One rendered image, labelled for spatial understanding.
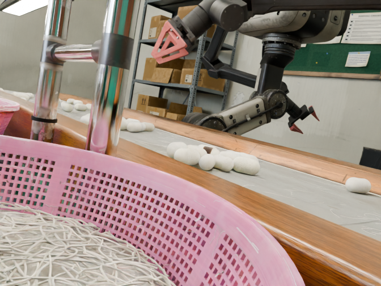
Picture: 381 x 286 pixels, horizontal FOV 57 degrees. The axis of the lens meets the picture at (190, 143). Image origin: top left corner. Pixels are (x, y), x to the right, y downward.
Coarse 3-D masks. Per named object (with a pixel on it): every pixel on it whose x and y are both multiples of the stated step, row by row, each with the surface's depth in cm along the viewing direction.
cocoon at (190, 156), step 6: (180, 150) 41; (186, 150) 41; (192, 150) 42; (174, 156) 41; (180, 156) 41; (186, 156) 41; (192, 156) 42; (198, 156) 42; (186, 162) 41; (192, 162) 42
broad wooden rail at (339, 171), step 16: (64, 96) 148; (80, 96) 156; (128, 112) 104; (144, 112) 111; (160, 128) 87; (176, 128) 84; (192, 128) 80; (208, 128) 87; (224, 144) 70; (240, 144) 68; (256, 144) 66; (272, 144) 71; (272, 160) 60; (288, 160) 58; (304, 160) 57; (320, 160) 55; (336, 160) 60; (320, 176) 53; (336, 176) 51; (352, 176) 50; (368, 176) 49
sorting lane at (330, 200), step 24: (144, 144) 55; (168, 144) 60; (192, 144) 67; (264, 168) 52; (288, 168) 56; (264, 192) 35; (288, 192) 37; (312, 192) 40; (336, 192) 43; (336, 216) 30; (360, 216) 32
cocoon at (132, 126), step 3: (129, 123) 69; (132, 123) 69; (135, 123) 69; (138, 123) 70; (129, 126) 69; (132, 126) 69; (135, 126) 69; (138, 126) 70; (141, 126) 71; (129, 129) 69; (132, 129) 69; (135, 129) 69; (138, 129) 70
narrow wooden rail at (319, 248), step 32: (0, 96) 67; (64, 128) 38; (128, 160) 26; (160, 160) 28; (224, 192) 21; (256, 192) 22; (288, 224) 17; (320, 224) 18; (320, 256) 14; (352, 256) 14
